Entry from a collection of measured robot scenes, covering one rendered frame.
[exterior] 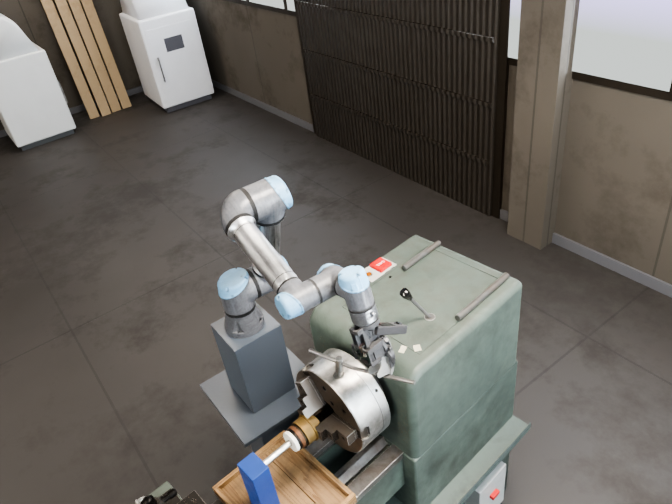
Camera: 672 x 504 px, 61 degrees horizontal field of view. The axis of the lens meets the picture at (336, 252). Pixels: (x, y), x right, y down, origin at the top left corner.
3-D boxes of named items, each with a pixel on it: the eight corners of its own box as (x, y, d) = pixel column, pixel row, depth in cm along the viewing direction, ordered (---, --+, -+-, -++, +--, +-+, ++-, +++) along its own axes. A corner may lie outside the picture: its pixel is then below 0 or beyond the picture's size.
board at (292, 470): (285, 436, 203) (283, 429, 201) (357, 501, 180) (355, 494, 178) (215, 494, 188) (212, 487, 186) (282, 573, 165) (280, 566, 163)
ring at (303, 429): (303, 404, 181) (281, 422, 176) (323, 420, 175) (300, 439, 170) (308, 422, 186) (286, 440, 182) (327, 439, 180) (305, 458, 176)
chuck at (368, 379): (323, 385, 209) (323, 330, 187) (387, 444, 192) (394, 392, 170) (316, 391, 207) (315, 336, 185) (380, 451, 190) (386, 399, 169)
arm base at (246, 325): (218, 324, 221) (212, 304, 215) (252, 305, 227) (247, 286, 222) (237, 344, 210) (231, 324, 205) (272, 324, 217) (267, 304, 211)
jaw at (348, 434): (340, 405, 181) (366, 424, 173) (342, 415, 184) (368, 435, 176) (313, 426, 176) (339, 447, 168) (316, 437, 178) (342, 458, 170)
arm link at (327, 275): (301, 273, 161) (320, 284, 152) (334, 257, 165) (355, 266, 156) (309, 297, 164) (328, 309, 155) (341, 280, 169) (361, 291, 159)
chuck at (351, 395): (316, 391, 207) (315, 336, 185) (380, 451, 190) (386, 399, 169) (297, 406, 202) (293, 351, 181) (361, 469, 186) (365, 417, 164)
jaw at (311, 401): (326, 397, 186) (308, 366, 185) (334, 398, 182) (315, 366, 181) (300, 418, 181) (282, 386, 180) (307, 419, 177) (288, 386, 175)
